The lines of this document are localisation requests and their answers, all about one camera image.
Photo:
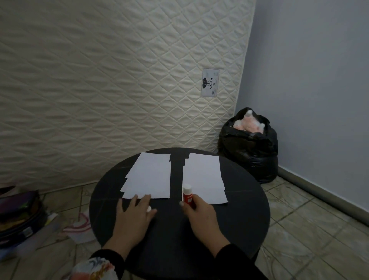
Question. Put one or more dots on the person's left hand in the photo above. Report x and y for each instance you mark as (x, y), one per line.
(131, 222)

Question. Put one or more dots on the person's right hand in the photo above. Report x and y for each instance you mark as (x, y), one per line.
(204, 222)

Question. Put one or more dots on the person's left thumb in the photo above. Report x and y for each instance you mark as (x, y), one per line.
(152, 215)

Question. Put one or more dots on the person's right thumb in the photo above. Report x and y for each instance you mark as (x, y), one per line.
(184, 207)

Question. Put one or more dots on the red glue stick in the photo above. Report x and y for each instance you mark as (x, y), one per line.
(187, 198)

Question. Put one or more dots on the person's right forearm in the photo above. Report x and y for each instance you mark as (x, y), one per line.
(236, 262)

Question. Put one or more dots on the person's left forearm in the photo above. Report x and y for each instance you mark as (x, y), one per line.
(111, 259)

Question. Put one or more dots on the white paper sheet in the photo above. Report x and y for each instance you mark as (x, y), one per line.
(150, 176)
(203, 176)

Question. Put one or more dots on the white red striped cloth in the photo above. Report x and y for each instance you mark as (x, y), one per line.
(82, 229)

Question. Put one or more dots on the floral patterned clothing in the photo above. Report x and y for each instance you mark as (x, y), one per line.
(92, 269)

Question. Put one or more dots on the black plastic garbage bag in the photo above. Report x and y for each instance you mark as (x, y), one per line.
(248, 153)

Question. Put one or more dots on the pink white plush toy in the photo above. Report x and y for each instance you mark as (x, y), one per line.
(250, 123)

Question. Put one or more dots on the white mattress label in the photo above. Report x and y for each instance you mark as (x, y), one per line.
(210, 83)

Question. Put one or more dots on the white quilted mattress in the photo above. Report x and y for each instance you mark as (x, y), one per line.
(101, 86)

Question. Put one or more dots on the grey baseboard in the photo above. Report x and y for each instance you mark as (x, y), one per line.
(323, 194)

